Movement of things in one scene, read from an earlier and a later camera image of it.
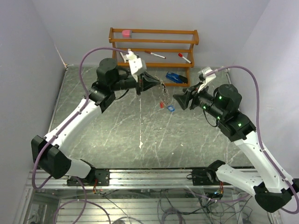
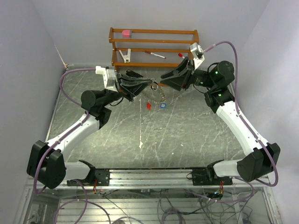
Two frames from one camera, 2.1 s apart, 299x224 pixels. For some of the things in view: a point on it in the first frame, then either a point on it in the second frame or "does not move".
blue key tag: [171, 108] -> [163, 105]
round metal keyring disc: [164, 98] -> [154, 94]
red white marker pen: [156, 55] does not move
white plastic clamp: [124, 57] does not move
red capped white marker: [181, 55] does not move
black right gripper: [183, 99] -> [181, 82]
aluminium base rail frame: [130, 179] does not move
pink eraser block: [126, 33] does not move
